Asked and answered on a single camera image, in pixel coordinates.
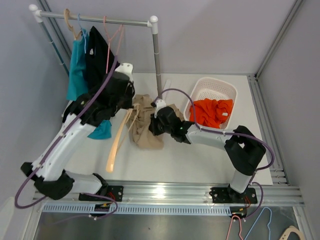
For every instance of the black t shirt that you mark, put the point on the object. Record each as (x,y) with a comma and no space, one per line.
(95,59)

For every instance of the beige t shirt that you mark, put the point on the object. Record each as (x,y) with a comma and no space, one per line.
(139,122)

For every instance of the silver clothes rack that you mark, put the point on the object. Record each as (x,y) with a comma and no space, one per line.
(43,11)

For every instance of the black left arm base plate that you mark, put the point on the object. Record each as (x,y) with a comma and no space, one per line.
(114,192)

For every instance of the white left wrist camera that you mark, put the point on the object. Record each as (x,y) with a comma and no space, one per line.
(127,69)

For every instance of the teal t shirt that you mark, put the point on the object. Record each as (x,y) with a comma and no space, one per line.
(78,86)

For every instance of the white slotted cable duct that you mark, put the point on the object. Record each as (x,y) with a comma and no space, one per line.
(138,209)

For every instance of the pink wire hanger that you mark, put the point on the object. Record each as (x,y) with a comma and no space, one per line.
(110,39)

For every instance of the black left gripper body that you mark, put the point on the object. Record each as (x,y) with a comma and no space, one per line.
(126,101)

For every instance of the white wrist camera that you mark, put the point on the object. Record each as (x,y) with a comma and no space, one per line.
(158,105)
(127,69)

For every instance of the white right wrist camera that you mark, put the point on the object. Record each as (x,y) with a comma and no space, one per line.
(158,105)

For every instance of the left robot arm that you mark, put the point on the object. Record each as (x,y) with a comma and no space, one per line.
(85,114)

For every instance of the beige plastic hanger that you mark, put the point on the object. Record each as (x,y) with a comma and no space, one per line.
(116,145)

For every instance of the white perforated plastic basket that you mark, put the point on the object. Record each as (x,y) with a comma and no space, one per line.
(212,88)

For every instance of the beige hanger on floor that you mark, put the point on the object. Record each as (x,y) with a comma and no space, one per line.
(292,230)

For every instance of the light blue wire hanger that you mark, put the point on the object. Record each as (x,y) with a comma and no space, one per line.
(83,32)

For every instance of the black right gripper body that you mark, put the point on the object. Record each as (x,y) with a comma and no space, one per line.
(157,128)

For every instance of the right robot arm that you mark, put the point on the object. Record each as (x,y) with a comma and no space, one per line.
(244,150)

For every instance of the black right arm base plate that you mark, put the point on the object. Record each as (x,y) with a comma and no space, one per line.
(226,195)

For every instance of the beige hanger on rail end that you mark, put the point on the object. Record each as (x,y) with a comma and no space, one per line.
(66,14)

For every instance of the orange t shirt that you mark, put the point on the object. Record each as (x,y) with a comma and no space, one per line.
(211,112)

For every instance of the aluminium mounting rail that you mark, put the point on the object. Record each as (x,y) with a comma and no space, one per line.
(161,193)

